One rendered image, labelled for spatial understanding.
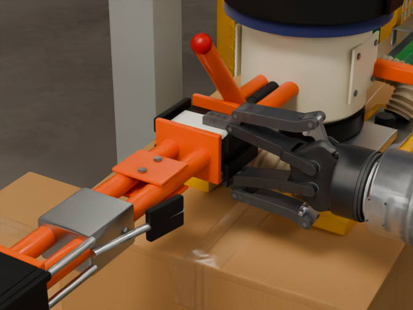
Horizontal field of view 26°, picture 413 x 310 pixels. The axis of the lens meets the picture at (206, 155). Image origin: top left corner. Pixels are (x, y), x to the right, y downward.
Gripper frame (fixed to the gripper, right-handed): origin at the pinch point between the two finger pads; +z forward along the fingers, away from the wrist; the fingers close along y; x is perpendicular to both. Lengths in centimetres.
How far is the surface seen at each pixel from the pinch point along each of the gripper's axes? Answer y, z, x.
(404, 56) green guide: 44, 21, 141
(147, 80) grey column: 63, 96, 129
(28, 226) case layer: 54, 64, 38
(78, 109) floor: 108, 161, 175
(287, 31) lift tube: -8.4, -2.5, 15.6
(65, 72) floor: 108, 189, 201
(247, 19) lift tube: -8.7, 3.2, 16.1
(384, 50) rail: 49, 31, 153
